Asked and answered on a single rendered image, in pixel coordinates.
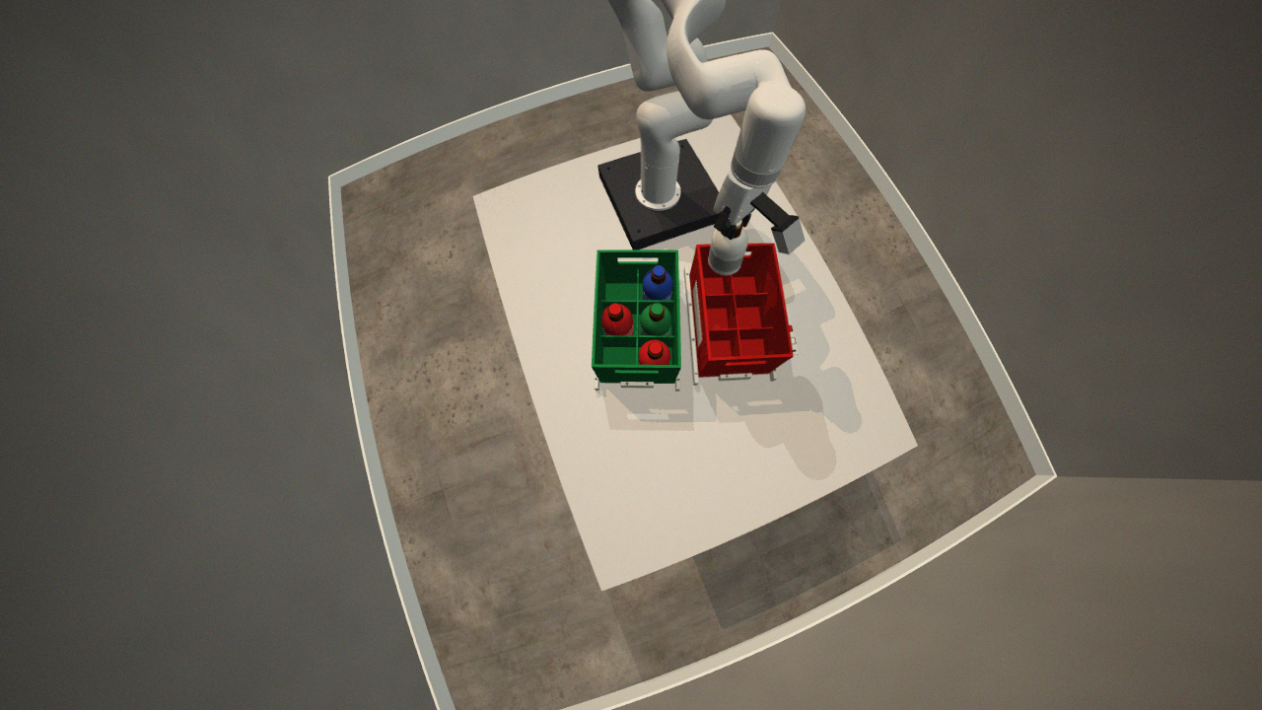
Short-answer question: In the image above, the white paper strip with printed marks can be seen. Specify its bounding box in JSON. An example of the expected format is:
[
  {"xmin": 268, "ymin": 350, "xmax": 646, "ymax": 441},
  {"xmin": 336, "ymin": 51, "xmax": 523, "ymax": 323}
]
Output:
[{"xmin": 786, "ymin": 303, "xmax": 799, "ymax": 356}]

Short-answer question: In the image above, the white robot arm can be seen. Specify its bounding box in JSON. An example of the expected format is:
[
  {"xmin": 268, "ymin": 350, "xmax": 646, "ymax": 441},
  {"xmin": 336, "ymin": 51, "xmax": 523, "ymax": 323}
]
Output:
[{"xmin": 608, "ymin": 0, "xmax": 806, "ymax": 253}]

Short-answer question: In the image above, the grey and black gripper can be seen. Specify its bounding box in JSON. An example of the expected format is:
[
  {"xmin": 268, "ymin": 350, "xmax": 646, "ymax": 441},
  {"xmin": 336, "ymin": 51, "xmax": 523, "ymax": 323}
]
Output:
[{"xmin": 714, "ymin": 163, "xmax": 776, "ymax": 240}]

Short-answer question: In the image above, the white bottle with grey label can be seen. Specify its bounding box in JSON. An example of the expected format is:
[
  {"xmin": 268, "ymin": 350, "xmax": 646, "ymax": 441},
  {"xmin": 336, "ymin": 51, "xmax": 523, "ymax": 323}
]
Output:
[{"xmin": 708, "ymin": 219, "xmax": 748, "ymax": 275}]

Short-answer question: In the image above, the blue bottle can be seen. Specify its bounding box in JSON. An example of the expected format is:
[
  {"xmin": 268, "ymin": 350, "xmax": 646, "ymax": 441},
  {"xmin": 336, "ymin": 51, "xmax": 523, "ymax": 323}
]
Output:
[{"xmin": 644, "ymin": 265, "xmax": 673, "ymax": 300}]

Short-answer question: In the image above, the red crate with dividers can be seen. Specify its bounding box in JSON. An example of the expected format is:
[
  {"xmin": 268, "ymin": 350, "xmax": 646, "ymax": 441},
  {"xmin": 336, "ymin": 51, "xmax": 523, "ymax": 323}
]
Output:
[{"xmin": 689, "ymin": 243, "xmax": 794, "ymax": 378}]

